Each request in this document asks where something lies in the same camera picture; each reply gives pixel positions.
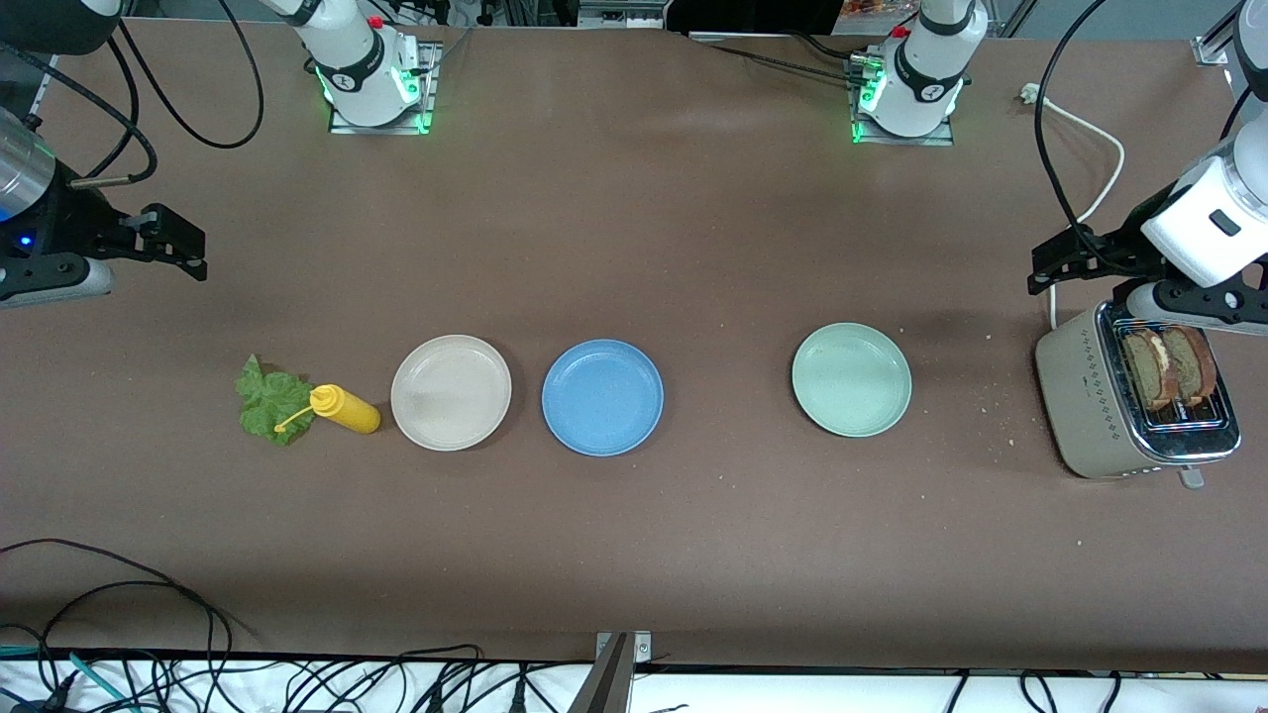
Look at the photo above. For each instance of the beige round plate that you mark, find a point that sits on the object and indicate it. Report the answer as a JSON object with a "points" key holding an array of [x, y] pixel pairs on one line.
{"points": [[451, 393]]}

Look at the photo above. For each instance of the orange snack packet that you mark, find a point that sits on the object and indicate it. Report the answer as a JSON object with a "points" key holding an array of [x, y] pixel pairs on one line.
{"points": [[872, 8]]}

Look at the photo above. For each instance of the beige chrome toaster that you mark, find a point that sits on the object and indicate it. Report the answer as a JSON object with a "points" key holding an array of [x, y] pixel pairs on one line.
{"points": [[1075, 396]]}

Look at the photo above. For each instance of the blue round plate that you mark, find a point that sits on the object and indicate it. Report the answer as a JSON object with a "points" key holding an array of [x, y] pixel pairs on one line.
{"points": [[602, 396]]}

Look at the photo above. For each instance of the yellow mustard squeeze bottle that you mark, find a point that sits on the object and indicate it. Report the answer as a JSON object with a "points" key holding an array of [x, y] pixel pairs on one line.
{"points": [[347, 408]]}

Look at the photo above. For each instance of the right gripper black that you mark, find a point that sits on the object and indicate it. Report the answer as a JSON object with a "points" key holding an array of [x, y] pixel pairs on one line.
{"points": [[71, 220]]}

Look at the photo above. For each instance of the pale green round plate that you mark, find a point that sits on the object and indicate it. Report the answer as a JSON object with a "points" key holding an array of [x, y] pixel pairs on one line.
{"points": [[852, 379]]}

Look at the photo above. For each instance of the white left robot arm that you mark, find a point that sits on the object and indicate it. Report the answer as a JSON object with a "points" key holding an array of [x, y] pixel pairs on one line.
{"points": [[921, 79]]}

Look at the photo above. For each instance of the green lettuce leaf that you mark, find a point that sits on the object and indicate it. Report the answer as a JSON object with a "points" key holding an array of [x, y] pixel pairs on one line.
{"points": [[267, 406]]}

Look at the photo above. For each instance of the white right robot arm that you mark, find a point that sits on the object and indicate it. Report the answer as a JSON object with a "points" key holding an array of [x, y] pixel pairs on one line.
{"points": [[362, 69]]}

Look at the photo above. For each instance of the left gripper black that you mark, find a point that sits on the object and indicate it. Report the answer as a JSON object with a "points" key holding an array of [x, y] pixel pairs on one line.
{"points": [[1117, 245]]}

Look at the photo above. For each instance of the brown bread slice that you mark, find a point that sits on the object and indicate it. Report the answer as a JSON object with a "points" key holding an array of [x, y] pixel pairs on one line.
{"points": [[1144, 371], [1189, 361]]}

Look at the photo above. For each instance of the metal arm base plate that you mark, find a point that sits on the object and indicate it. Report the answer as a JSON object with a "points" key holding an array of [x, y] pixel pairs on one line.
{"points": [[897, 140], [381, 130]]}

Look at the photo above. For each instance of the aluminium frame profile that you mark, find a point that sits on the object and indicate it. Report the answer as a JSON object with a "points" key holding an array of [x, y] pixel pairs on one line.
{"points": [[42, 94], [1211, 48]]}

